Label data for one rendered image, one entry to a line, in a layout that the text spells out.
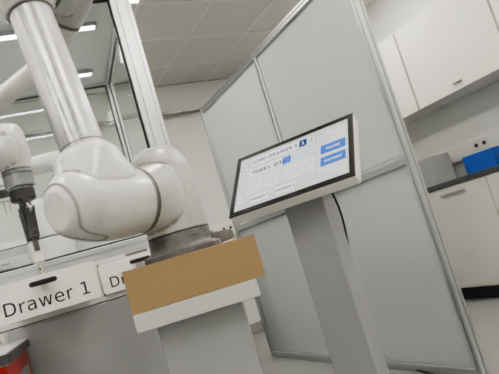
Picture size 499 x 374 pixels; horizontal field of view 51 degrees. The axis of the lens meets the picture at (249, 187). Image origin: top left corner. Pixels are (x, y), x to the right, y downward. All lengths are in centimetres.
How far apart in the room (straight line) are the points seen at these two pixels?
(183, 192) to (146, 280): 23
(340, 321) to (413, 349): 100
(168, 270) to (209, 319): 15
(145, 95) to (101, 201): 108
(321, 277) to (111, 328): 77
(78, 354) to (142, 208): 91
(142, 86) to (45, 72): 91
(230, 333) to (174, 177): 38
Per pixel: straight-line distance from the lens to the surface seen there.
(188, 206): 126
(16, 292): 164
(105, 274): 196
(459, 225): 418
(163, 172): 125
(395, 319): 294
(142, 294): 120
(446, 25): 448
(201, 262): 119
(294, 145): 203
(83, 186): 111
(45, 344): 198
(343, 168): 181
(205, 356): 124
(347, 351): 200
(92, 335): 198
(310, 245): 197
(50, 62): 130
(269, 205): 190
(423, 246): 262
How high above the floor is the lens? 82
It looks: 7 degrees up
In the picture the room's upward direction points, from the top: 17 degrees counter-clockwise
